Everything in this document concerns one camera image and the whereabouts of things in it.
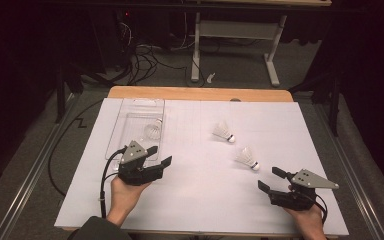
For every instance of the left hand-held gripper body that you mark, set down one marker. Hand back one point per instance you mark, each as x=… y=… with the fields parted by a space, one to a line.
x=136 y=173

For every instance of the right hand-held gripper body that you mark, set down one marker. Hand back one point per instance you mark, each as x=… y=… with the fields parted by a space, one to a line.
x=293 y=200

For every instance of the white feather shuttlecock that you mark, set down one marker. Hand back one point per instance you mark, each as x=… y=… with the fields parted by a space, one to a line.
x=222 y=131
x=246 y=158
x=154 y=130

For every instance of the clear plastic box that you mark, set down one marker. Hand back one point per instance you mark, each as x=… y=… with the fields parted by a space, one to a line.
x=130 y=123

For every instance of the person's right hand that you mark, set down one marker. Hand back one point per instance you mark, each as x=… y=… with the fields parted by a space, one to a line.
x=308 y=221

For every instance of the person's left hand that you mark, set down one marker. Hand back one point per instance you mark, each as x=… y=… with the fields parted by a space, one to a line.
x=123 y=196

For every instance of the white table board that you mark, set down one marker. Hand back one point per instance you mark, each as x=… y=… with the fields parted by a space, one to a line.
x=206 y=200

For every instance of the black stand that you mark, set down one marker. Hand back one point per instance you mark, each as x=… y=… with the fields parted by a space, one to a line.
x=60 y=100
x=334 y=113

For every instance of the dark round table cap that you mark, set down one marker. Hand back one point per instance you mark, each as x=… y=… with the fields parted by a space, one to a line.
x=235 y=99

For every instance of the white paper scrap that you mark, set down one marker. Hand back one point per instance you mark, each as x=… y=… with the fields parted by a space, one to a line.
x=210 y=77

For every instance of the white-framed desk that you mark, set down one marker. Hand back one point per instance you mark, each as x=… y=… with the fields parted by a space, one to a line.
x=236 y=30

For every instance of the metal floor rail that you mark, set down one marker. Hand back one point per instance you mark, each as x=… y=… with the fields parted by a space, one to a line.
x=35 y=166
x=364 y=206

